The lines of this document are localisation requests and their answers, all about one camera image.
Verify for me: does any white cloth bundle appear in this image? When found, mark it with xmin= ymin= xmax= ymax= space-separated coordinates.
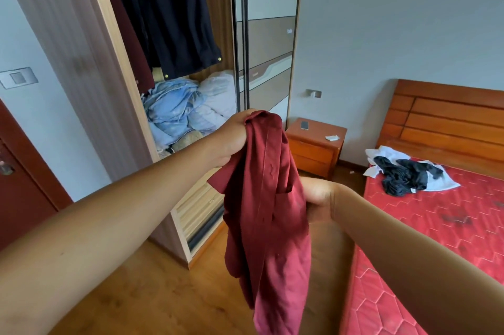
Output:
xmin=141 ymin=69 xmax=237 ymax=152

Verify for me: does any person's left hand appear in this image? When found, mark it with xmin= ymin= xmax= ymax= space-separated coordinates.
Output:
xmin=204 ymin=109 xmax=259 ymax=168

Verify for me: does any black long-sleeve shirt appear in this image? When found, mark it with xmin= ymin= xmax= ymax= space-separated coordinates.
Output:
xmin=373 ymin=155 xmax=445 ymax=197

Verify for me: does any person's left forearm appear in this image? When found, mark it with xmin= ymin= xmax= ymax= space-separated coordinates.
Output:
xmin=0 ymin=138 xmax=219 ymax=335

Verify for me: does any person's right forearm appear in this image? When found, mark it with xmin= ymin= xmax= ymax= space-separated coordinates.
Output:
xmin=330 ymin=185 xmax=504 ymax=335

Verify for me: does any person's right hand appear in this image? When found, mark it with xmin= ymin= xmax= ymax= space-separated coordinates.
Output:
xmin=299 ymin=176 xmax=343 ymax=225

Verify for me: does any red quilted mattress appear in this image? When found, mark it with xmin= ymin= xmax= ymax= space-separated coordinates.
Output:
xmin=339 ymin=157 xmax=504 ymax=335

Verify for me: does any dark navy jacket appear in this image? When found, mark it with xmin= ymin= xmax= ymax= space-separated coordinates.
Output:
xmin=100 ymin=0 xmax=223 ymax=81

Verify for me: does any maroon zip jacket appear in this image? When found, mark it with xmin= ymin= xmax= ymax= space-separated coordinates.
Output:
xmin=94 ymin=0 xmax=156 ymax=95

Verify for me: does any wooden bed headboard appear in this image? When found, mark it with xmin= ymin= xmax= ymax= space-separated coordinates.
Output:
xmin=376 ymin=78 xmax=504 ymax=181

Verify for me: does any dark red shirt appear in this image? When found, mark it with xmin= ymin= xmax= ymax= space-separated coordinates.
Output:
xmin=207 ymin=110 xmax=312 ymax=335

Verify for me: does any green quilted bedding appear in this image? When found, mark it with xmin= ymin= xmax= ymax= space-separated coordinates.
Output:
xmin=170 ymin=130 xmax=205 ymax=152

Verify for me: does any white button shirt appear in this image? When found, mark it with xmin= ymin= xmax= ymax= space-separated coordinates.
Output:
xmin=363 ymin=145 xmax=461 ymax=193

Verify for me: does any wooden nightstand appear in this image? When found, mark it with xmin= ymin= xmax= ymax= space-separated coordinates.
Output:
xmin=285 ymin=117 xmax=348 ymax=180

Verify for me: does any wooden wardrobe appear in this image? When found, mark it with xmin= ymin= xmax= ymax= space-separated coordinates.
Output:
xmin=0 ymin=0 xmax=306 ymax=268

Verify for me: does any white wall light switch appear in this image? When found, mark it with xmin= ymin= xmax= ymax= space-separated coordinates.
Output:
xmin=0 ymin=67 xmax=39 ymax=90

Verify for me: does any red wooden room door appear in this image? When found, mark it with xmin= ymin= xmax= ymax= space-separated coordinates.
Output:
xmin=0 ymin=98 xmax=74 ymax=253

